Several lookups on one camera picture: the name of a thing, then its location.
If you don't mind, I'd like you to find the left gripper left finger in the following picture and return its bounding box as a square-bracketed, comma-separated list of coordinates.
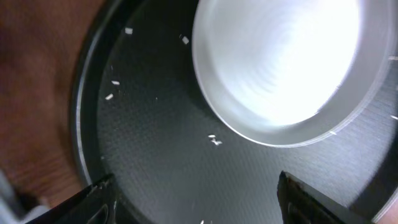
[28, 174, 116, 224]

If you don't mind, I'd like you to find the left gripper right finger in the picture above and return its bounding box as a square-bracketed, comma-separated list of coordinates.
[277, 171, 373, 224]

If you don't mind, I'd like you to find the grey round plate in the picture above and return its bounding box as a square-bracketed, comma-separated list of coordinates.
[192, 0, 397, 147]

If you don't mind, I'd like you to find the grey dishwasher rack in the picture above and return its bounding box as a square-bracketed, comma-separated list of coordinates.
[1, 172, 50, 224]

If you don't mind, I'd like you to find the round black tray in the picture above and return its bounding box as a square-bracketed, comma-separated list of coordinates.
[70, 1, 397, 223]

